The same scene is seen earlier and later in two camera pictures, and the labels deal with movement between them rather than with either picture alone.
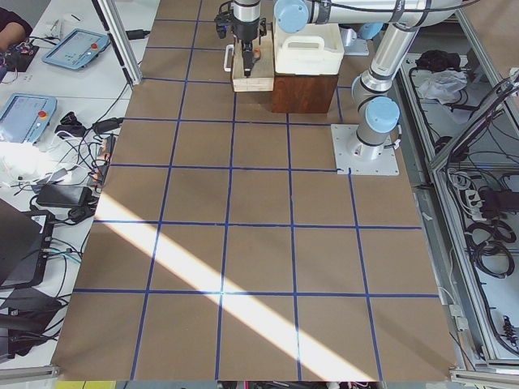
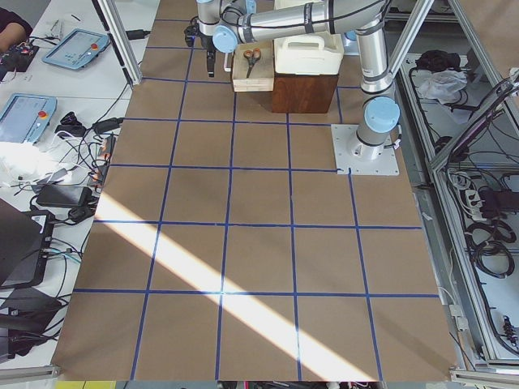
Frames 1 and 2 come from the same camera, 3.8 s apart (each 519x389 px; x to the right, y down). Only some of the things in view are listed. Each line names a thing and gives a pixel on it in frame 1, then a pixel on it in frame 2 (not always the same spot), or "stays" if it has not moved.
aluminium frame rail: x=457 y=119 stays
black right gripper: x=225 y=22 → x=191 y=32
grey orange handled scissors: x=256 y=55 stays
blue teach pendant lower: x=25 y=117 stays
